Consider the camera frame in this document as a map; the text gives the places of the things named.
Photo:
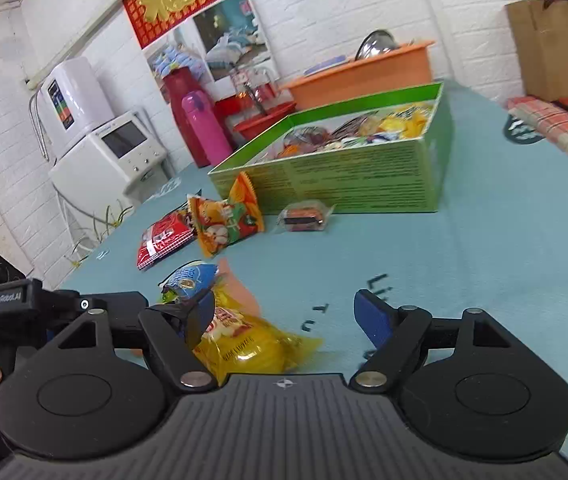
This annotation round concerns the red plastic basket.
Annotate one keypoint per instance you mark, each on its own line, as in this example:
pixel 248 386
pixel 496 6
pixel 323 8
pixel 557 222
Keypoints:
pixel 259 122

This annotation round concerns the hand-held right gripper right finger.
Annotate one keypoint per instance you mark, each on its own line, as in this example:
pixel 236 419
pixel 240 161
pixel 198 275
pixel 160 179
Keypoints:
pixel 370 315

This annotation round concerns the pink bottle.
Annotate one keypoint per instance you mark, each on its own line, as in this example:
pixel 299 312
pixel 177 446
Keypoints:
pixel 206 130

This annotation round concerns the plaid cloth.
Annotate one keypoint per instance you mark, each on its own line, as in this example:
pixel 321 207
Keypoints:
pixel 564 135

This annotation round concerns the dark red thermos jug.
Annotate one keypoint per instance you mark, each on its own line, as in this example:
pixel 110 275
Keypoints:
pixel 179 90

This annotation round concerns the yellow snack packet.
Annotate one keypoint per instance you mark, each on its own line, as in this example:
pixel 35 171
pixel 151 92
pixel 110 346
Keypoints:
pixel 249 345

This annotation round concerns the pile of mixed snack packets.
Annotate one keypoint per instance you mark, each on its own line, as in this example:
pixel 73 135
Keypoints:
pixel 364 127

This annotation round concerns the blue snack packet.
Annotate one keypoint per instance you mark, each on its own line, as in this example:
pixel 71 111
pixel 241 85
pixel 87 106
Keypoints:
pixel 189 277

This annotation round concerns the green cardboard box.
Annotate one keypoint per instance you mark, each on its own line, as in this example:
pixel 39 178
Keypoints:
pixel 364 180

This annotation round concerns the glass pitcher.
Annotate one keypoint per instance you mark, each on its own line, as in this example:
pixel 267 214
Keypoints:
pixel 251 85

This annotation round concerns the brown cardboard box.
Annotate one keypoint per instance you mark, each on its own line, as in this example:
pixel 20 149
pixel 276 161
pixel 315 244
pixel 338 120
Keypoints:
pixel 559 55

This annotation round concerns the orange plastic basin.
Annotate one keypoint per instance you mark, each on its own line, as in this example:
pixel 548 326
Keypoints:
pixel 364 75

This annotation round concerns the white water purifier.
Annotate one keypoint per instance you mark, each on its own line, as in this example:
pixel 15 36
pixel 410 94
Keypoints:
pixel 74 95

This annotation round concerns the white appliance with screen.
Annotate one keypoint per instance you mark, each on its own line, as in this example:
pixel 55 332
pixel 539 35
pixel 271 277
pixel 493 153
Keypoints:
pixel 114 160

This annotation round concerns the bedding wall poster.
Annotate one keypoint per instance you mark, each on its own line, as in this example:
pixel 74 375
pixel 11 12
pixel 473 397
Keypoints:
pixel 234 35

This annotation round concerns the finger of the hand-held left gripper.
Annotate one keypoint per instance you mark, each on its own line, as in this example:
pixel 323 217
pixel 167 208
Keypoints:
pixel 124 304

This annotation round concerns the steel bowl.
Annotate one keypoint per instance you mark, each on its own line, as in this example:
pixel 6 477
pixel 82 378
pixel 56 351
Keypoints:
pixel 376 45

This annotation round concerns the orange green snack packet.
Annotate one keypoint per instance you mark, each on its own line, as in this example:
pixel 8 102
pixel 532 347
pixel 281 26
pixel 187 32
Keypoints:
pixel 224 220

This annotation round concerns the teal tablecloth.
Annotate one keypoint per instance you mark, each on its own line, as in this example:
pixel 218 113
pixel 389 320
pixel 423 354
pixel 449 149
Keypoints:
pixel 474 260

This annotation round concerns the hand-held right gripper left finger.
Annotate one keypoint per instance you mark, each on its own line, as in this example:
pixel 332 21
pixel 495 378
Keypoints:
pixel 203 312

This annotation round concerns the clear wrapped dark snack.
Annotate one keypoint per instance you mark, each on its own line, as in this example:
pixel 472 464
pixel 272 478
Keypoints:
pixel 304 216

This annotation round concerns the red white snack packet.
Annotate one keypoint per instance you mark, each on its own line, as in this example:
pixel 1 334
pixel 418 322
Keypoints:
pixel 164 237

